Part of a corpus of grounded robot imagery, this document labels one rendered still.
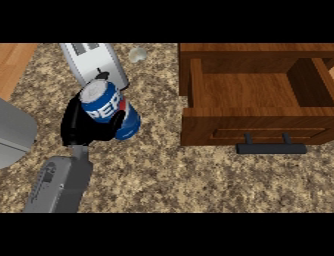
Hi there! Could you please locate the blue soda can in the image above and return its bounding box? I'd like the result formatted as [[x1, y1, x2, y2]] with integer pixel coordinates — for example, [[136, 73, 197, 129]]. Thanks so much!
[[79, 79, 143, 141]]

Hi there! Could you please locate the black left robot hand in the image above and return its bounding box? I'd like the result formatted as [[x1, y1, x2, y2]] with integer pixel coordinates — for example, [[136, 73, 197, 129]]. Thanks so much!
[[59, 96, 127, 147]]

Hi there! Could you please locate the brown wooden drawer front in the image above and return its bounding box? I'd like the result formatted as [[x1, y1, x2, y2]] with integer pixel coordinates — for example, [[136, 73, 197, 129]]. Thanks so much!
[[179, 106, 334, 147]]

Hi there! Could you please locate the brown wooden cabinet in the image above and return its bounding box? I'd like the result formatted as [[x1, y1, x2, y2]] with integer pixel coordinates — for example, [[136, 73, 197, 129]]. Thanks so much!
[[177, 42, 334, 98]]

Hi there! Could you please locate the brown wooden drawer box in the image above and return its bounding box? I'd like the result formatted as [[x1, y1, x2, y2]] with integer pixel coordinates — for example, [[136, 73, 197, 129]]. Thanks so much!
[[186, 57, 334, 110]]

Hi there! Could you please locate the small pale round object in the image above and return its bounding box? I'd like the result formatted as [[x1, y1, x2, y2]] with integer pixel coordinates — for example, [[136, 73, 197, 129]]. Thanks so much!
[[127, 46, 149, 65]]

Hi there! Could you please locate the grey appliance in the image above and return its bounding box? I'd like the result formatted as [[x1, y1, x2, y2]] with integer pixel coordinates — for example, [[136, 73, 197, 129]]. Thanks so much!
[[0, 84, 39, 172]]

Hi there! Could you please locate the white toaster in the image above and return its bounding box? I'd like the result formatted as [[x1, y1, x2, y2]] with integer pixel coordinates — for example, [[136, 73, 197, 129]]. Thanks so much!
[[58, 42, 130, 90]]

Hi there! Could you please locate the dark grey drawer handle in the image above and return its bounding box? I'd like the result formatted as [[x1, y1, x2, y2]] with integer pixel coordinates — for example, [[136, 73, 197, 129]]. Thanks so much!
[[235, 132, 309, 155]]

